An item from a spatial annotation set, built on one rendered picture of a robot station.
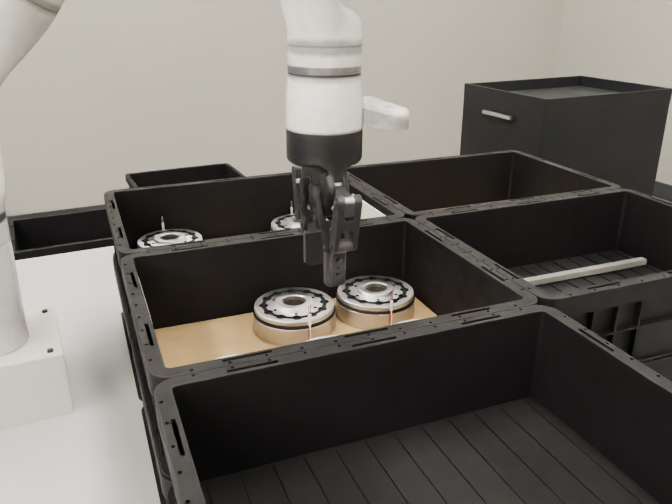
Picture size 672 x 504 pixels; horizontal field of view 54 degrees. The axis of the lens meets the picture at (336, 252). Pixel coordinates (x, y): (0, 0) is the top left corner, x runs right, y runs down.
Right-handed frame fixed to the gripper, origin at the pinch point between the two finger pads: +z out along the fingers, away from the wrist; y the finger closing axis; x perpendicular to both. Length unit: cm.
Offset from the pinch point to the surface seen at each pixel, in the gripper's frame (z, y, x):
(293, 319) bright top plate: 10.3, -7.2, -1.1
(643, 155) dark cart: 29, -120, 174
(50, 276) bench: 27, -73, -30
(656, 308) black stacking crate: 7.6, 10.2, 37.8
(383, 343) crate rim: 3.4, 12.7, 1.0
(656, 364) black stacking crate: 14.6, 11.3, 38.3
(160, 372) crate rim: 3.6, 10.1, -18.6
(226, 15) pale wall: -13, -327, 67
